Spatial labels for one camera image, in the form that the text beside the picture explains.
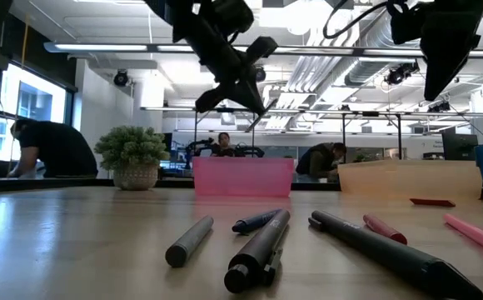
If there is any person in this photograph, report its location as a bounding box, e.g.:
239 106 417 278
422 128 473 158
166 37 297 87
7 118 99 179
210 132 241 158
294 142 348 183

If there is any long ceiling light bar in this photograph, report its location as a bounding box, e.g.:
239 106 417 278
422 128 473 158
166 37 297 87
43 40 483 59

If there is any black background rig frame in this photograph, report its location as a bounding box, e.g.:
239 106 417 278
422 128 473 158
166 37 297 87
140 106 483 164

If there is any green pencil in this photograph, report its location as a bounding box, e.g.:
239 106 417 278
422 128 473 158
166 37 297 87
244 98 279 134

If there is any red eraser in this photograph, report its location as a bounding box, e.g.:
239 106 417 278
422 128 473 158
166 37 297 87
410 197 456 208

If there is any grey pen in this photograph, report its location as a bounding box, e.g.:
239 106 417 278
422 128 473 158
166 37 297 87
165 215 215 268

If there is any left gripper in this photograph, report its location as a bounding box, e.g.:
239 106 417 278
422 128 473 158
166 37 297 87
182 24 280 117

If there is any black aluminium table frame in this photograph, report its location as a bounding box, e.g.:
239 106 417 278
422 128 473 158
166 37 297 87
0 177 342 193

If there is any orange plastic bin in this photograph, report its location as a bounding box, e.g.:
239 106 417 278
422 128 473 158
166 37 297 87
336 160 483 201

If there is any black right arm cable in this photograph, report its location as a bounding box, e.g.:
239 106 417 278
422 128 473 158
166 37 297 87
322 0 392 41

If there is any artificial plant in white pot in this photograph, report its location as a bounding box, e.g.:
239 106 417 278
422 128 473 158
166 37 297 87
94 125 171 192

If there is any red pen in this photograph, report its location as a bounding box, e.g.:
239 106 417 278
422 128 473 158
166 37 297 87
362 213 408 246

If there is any blue pen with white print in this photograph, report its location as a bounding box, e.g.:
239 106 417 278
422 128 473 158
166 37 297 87
232 207 282 234

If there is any black pen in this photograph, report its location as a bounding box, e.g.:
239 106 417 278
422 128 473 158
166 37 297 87
223 209 291 294
307 210 483 300

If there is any pink plastic bin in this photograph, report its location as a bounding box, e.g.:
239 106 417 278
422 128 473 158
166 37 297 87
192 156 296 198

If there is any pink pencil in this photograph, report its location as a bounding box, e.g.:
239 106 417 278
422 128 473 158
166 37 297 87
443 213 483 263

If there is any black ceiling lamp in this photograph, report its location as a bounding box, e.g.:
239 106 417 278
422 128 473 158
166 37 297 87
113 69 130 88

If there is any black monitor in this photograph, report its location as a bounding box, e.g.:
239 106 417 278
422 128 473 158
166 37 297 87
441 132 479 162

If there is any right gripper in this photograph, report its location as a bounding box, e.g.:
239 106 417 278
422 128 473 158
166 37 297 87
386 0 483 103

